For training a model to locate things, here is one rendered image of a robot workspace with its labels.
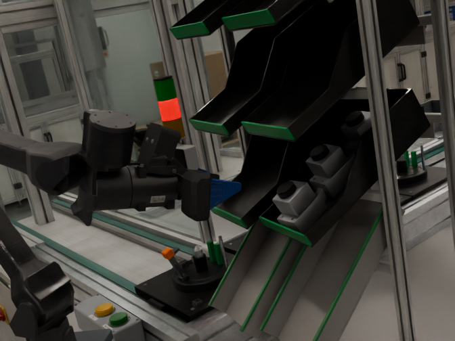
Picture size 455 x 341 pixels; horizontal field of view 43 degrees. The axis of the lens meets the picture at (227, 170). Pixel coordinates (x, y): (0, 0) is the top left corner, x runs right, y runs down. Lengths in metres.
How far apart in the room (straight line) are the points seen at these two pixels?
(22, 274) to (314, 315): 0.47
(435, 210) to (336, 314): 0.80
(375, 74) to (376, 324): 0.62
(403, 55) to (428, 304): 5.48
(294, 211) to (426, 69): 6.18
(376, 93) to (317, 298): 0.36
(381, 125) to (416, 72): 6.02
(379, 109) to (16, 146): 0.51
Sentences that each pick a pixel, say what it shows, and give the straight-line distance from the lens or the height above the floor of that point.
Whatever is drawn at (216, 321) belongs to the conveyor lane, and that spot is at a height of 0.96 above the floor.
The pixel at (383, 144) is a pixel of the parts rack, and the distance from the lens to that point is 0.87.
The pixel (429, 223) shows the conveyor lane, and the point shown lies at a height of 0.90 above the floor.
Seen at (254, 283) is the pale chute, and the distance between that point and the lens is 1.11.
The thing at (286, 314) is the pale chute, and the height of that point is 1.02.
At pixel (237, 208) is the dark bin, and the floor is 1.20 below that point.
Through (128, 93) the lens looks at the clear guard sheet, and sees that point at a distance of 1.70.
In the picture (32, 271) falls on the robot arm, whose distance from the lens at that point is 0.95.
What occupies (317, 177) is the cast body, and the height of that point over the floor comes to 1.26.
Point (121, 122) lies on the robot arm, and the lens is 0.73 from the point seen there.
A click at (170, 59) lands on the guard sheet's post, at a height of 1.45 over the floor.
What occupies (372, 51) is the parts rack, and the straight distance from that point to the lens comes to 0.84.
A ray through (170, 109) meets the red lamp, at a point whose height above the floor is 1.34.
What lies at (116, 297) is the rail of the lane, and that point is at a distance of 1.40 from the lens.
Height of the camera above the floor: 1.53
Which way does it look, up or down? 15 degrees down
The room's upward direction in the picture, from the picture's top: 11 degrees counter-clockwise
